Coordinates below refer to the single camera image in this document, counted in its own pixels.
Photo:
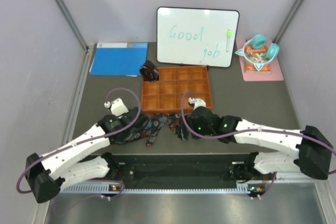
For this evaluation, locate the rolled dark red tie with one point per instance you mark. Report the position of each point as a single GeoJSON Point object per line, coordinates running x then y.
{"type": "Point", "coordinates": [149, 71]}

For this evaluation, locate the pink mat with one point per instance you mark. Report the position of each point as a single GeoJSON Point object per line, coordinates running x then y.
{"type": "Point", "coordinates": [275, 75]}

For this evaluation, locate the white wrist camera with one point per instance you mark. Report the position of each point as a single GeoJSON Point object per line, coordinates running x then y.
{"type": "Point", "coordinates": [196, 103]}
{"type": "Point", "coordinates": [116, 107]}

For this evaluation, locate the green marker pen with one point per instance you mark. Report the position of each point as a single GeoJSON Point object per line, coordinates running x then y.
{"type": "Point", "coordinates": [229, 34]}

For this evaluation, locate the teal cat-ear headphones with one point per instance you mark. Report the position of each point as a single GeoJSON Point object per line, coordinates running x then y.
{"type": "Point", "coordinates": [259, 41]}

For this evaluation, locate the orange compartment tray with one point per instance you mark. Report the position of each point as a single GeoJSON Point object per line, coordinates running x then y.
{"type": "Point", "coordinates": [165, 94]}

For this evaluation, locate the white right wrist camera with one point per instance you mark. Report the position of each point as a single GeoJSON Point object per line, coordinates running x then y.
{"type": "Point", "coordinates": [196, 103]}

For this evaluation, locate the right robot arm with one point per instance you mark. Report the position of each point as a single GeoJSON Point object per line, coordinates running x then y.
{"type": "Point", "coordinates": [307, 151]}

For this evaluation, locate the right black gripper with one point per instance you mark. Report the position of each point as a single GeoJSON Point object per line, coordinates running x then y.
{"type": "Point", "coordinates": [182, 134]}

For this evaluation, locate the navy floral tie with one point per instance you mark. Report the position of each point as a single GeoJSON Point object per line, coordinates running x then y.
{"type": "Point", "coordinates": [151, 131]}

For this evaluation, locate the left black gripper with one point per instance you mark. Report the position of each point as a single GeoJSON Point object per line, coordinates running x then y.
{"type": "Point", "coordinates": [137, 130]}

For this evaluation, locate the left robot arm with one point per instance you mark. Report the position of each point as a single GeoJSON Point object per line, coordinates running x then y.
{"type": "Point", "coordinates": [53, 172]}

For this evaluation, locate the grey cable duct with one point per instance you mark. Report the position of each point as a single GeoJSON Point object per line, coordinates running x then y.
{"type": "Point", "coordinates": [108, 188]}

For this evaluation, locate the white dry-erase board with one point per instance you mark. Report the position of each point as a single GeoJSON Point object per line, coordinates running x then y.
{"type": "Point", "coordinates": [195, 36]}

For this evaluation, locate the orange book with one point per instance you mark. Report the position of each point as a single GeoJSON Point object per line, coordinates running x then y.
{"type": "Point", "coordinates": [255, 60]}

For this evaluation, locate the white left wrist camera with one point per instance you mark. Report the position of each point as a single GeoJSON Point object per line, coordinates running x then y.
{"type": "Point", "coordinates": [116, 107]}

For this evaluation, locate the blue folder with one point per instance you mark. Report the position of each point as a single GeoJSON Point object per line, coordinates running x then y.
{"type": "Point", "coordinates": [118, 59]}

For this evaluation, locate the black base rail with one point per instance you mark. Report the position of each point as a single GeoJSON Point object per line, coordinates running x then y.
{"type": "Point", "coordinates": [183, 171]}

